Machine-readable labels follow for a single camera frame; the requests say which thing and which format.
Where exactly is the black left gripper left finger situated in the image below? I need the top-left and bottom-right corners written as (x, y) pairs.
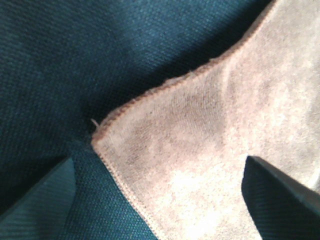
top-left (0, 158), bottom-right (76, 240)

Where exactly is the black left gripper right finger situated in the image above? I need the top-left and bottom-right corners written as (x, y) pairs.
top-left (241, 156), bottom-right (320, 240)

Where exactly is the brown microfibre towel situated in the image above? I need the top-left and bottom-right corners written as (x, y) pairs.
top-left (92, 0), bottom-right (320, 240)

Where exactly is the black table cloth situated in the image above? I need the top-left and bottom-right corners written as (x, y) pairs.
top-left (0, 0), bottom-right (268, 240)

